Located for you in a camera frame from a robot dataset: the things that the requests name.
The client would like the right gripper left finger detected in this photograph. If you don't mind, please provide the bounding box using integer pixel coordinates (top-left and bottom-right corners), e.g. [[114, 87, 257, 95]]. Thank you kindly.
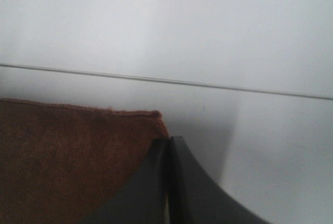
[[80, 139, 168, 223]]

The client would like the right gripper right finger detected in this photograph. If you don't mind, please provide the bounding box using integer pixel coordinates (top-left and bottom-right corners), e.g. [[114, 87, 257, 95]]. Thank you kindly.
[[168, 136, 265, 223]]

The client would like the brown towel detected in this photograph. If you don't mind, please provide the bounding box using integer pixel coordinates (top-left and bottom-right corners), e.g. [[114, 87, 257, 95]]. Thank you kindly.
[[1, 98, 169, 223]]

